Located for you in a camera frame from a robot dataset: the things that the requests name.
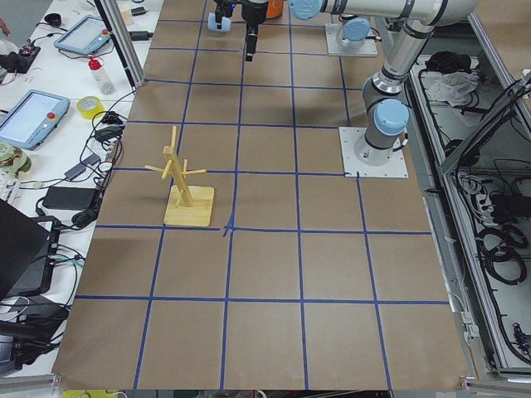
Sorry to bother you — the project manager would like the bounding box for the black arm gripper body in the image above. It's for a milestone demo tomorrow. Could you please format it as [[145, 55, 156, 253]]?
[[241, 0, 269, 25]]

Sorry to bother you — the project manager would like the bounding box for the light blue plastic cup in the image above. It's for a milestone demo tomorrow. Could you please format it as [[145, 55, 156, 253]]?
[[207, 12, 231, 32]]

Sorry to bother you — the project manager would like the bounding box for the clear bottle red cap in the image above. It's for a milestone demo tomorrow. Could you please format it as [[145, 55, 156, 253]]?
[[88, 55, 115, 95]]

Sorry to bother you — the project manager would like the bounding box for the far teach pendant tablet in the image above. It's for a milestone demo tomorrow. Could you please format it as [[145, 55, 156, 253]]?
[[54, 16, 110, 56]]

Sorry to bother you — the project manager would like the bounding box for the teach pendant tablet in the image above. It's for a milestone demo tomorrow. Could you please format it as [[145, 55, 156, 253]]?
[[54, 16, 110, 56], [1, 90, 71, 149]]

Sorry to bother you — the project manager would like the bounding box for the yellow tape roll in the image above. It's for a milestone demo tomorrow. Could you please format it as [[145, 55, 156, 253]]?
[[76, 95, 105, 119]]

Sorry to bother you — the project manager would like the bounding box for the white crumpled cloth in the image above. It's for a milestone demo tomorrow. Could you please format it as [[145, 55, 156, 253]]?
[[426, 71, 480, 107]]

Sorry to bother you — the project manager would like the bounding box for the near teach pendant tablet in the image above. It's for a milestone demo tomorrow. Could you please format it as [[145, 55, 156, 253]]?
[[1, 90, 71, 149]]

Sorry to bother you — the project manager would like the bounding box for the black power adapter brick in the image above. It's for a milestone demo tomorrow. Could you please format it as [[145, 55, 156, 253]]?
[[42, 187, 96, 211]]

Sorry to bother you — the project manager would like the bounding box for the black laptop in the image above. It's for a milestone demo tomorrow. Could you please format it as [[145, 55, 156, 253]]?
[[1, 201, 60, 299]]

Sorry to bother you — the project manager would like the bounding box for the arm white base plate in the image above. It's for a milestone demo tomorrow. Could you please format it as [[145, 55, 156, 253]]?
[[324, 23, 378, 57], [339, 127, 408, 178]]

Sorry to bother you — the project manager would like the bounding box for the aluminium frame post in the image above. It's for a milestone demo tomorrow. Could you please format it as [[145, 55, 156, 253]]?
[[95, 0, 145, 89]]

